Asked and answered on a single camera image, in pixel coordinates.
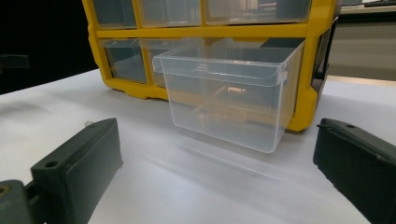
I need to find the large clear plastic drawer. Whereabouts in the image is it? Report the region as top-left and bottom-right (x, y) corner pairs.
(151, 37), (306, 154)
(204, 0), (312, 26)

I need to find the small clear plastic drawer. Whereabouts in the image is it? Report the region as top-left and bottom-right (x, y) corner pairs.
(92, 0), (138, 30)
(136, 0), (202, 28)
(99, 38), (148, 84)

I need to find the yellow drawer organizer cabinet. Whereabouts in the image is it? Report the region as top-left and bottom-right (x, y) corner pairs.
(81, 0), (339, 133)

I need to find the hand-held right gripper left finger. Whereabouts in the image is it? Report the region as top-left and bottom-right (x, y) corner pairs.
(30, 117), (124, 224)

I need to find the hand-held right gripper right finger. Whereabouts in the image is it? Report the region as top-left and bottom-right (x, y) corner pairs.
(312, 118), (396, 224)

